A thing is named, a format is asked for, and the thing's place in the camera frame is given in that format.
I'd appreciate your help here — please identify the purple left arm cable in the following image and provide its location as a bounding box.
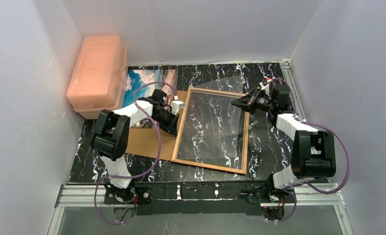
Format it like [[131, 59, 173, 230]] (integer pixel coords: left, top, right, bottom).
[[93, 81, 179, 225]]

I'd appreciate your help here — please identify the wooden picture frame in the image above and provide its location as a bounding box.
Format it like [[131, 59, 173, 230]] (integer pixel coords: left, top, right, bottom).
[[171, 87, 250, 174]]

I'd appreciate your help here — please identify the clear acrylic sheet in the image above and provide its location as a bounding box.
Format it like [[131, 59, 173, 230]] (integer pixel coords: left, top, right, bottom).
[[175, 76, 248, 168]]

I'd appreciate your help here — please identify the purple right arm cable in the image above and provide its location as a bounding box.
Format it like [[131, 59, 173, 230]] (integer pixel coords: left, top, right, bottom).
[[272, 77, 352, 222]]

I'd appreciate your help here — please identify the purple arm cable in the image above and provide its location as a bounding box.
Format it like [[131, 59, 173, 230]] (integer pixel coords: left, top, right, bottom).
[[93, 81, 179, 225], [272, 77, 352, 222]]

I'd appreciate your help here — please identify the beach landscape photo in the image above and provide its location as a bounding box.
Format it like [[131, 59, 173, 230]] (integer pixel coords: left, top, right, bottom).
[[115, 69, 178, 117]]

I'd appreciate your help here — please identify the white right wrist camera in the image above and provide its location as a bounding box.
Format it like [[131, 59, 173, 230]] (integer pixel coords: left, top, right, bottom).
[[259, 78, 272, 95]]

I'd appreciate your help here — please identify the brown fibreboard backing board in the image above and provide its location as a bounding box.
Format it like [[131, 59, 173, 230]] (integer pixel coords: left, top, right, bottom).
[[124, 100, 179, 161]]

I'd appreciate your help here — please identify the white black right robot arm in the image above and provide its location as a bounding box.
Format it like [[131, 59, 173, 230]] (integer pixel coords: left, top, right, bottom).
[[231, 84, 336, 189]]

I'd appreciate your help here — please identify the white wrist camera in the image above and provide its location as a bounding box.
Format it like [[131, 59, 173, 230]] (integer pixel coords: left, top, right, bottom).
[[259, 78, 272, 95], [170, 100, 185, 114]]

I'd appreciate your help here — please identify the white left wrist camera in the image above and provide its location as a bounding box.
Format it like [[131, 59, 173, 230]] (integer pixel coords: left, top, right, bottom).
[[170, 100, 185, 114]]

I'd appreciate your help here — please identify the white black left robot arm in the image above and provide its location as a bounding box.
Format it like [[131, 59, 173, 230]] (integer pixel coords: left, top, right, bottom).
[[90, 89, 185, 189]]

